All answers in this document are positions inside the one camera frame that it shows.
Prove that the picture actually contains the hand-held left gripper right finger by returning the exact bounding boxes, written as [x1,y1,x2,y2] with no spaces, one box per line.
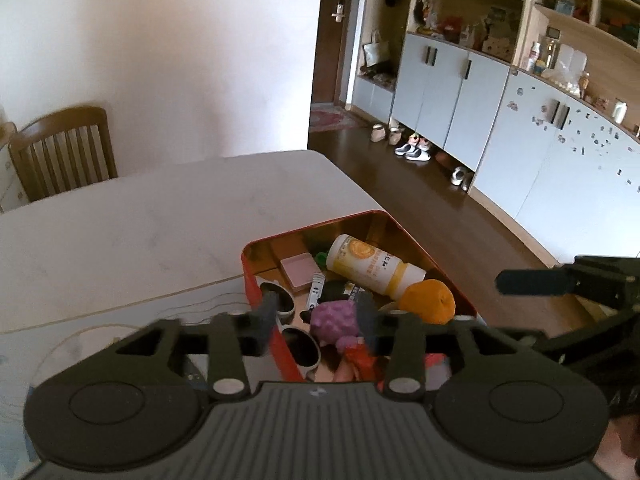
[353,291,547,403]

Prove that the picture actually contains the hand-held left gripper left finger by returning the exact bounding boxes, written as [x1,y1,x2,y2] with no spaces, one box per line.
[112,289,279,403]

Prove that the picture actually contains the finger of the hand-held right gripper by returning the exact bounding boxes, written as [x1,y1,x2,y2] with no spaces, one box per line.
[531,309,640,364]
[494,254,640,312]

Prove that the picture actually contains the purple toy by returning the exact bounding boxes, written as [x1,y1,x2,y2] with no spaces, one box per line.
[309,299,369,347]

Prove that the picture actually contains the white sunglasses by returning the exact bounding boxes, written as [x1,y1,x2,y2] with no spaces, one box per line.
[258,282,322,379]

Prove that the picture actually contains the white marker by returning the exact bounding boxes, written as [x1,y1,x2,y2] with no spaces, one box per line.
[304,270,327,311]

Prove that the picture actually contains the pink sticky note pad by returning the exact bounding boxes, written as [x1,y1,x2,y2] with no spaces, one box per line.
[279,254,317,292]

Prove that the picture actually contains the white yellow bottle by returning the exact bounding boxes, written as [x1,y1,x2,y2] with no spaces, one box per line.
[327,233,427,297]

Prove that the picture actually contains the orange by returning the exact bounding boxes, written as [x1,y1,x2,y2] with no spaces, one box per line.
[398,278,457,325]

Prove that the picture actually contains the red tin box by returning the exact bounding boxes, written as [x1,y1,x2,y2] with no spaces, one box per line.
[240,210,479,387]

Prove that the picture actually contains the person's right forearm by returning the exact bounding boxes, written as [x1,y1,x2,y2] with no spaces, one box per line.
[590,360,640,480]

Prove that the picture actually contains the patterned rug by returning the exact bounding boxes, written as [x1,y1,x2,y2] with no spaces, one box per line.
[308,104,369,134]

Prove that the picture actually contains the wooden chair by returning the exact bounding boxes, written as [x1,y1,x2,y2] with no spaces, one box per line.
[7,106,119,204]

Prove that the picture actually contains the white tote bag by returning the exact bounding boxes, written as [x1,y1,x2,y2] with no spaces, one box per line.
[362,30,389,69]

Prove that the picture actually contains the dark figurine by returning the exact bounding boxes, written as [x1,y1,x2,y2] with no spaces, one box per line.
[413,0,439,36]

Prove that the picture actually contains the brown door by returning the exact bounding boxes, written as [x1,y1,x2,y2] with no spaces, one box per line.
[311,0,370,112]

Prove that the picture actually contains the white wall cabinet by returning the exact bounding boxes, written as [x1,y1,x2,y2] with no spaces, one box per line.
[345,0,640,267]

